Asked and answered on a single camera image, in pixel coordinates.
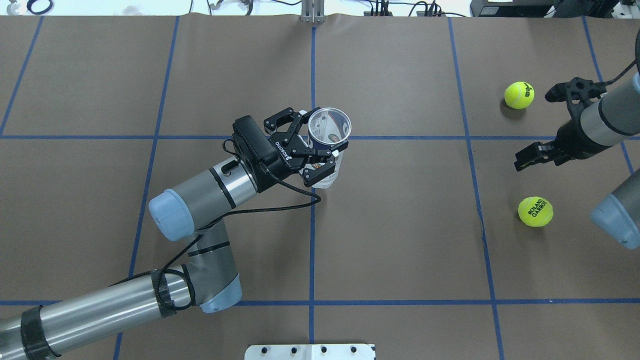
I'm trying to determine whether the white blue tennis ball can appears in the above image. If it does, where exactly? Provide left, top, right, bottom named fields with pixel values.
left=307, top=107, right=352, bottom=189

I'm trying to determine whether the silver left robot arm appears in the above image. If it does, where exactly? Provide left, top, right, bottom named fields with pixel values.
left=1, top=105, right=319, bottom=360

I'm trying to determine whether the black equipment box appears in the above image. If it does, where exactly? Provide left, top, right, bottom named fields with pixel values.
left=469, top=0, right=620, bottom=19

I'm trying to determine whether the yellow Roland Garros tennis ball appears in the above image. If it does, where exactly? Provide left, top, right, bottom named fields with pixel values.
left=517, top=196, right=554, bottom=228

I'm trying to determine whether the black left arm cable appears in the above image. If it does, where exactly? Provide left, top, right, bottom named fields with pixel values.
left=150, top=139, right=322, bottom=311

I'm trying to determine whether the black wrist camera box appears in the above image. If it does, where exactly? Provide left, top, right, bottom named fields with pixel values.
left=231, top=115, right=279, bottom=170

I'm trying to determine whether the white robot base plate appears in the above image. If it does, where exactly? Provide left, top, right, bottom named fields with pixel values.
left=244, top=343, right=377, bottom=360

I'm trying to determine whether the yellow Wilson tennis ball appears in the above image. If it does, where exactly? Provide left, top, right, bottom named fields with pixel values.
left=503, top=81, right=535, bottom=110

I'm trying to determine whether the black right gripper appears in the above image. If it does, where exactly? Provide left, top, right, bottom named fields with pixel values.
left=514, top=77, right=609, bottom=172

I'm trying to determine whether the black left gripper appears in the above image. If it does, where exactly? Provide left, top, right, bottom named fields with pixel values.
left=253, top=107, right=338, bottom=192

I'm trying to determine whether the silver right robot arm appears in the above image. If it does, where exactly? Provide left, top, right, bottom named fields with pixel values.
left=513, top=38, right=640, bottom=249

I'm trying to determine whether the aluminium frame post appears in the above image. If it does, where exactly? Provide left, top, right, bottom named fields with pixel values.
left=300, top=0, right=326, bottom=25

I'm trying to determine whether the blue tape roll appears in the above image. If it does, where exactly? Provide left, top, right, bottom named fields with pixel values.
left=26, top=0, right=55, bottom=16

